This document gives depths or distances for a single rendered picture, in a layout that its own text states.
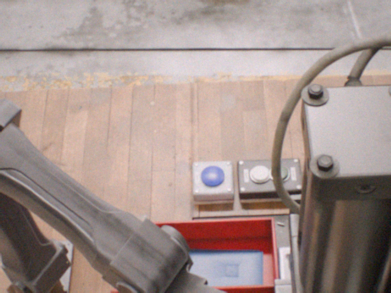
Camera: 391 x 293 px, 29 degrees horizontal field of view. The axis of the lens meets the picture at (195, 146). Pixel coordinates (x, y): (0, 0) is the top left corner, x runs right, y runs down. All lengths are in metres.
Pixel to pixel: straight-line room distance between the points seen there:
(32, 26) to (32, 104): 1.51
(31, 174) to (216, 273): 0.47
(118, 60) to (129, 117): 1.37
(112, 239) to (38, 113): 0.67
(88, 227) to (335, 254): 0.27
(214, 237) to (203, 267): 0.05
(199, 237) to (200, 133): 0.22
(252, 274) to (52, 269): 0.31
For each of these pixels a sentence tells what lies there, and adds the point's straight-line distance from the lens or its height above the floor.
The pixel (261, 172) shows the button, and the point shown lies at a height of 0.94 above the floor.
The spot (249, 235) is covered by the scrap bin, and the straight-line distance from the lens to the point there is 1.23.
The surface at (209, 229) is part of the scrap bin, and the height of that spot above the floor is 0.94.
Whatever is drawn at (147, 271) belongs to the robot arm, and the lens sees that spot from 0.80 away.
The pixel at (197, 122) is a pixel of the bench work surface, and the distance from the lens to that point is 1.38.
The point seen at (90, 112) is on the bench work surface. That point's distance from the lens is 1.43.
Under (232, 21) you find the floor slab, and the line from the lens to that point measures 2.86.
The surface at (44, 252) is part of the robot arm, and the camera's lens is 1.06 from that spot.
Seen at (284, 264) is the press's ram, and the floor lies 1.14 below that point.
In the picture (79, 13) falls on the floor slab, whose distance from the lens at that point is 2.97.
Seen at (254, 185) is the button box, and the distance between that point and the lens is 1.26.
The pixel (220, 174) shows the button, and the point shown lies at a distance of 1.27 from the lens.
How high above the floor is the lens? 1.98
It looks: 53 degrees down
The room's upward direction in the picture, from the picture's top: 6 degrees counter-clockwise
